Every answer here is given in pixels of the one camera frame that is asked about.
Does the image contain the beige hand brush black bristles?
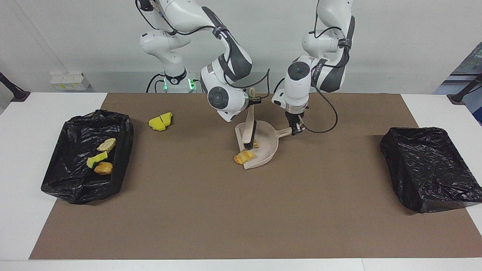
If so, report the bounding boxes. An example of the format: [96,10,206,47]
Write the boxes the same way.
[241,87,258,151]

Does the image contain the beige plastic dustpan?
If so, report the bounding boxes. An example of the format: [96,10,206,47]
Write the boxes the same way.
[235,120,293,170]

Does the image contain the large striped croissant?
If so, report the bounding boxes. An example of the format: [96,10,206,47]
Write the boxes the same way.
[234,149,256,165]

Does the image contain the small striped croissant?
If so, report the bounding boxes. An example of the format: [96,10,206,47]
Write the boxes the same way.
[97,138,117,153]

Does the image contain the notched yellow sponge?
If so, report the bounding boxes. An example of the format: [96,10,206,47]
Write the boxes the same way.
[87,152,109,169]

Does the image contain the black bag lined bin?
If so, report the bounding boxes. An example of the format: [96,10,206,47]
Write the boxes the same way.
[41,110,133,205]
[380,127,482,214]

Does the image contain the brown table mat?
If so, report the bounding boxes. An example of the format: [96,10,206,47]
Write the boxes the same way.
[29,93,482,260]

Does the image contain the black stand foot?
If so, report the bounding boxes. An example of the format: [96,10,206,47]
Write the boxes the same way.
[0,72,31,102]
[447,73,482,105]

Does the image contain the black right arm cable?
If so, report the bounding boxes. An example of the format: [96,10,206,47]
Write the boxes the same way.
[136,0,271,91]

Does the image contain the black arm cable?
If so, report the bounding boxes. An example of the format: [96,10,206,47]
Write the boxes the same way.
[136,0,271,91]
[301,0,356,135]

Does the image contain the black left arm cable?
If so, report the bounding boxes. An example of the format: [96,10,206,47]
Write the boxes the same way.
[301,0,356,135]

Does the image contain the black base cable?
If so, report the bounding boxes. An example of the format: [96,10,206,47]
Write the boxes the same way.
[146,73,166,93]

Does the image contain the white wall socket box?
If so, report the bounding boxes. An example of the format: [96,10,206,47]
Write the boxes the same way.
[50,73,91,91]

